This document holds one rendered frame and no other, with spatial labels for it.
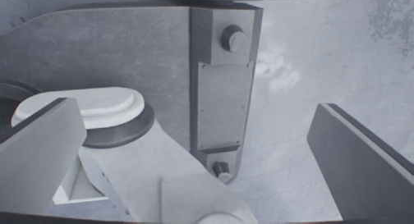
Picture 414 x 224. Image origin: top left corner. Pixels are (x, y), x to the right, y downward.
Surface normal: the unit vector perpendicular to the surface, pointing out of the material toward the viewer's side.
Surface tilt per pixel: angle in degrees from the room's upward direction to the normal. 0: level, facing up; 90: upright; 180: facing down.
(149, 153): 90
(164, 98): 0
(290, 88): 0
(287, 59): 0
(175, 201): 115
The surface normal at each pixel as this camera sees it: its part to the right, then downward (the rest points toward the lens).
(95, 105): 0.03, -0.86
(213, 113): 0.21, 0.51
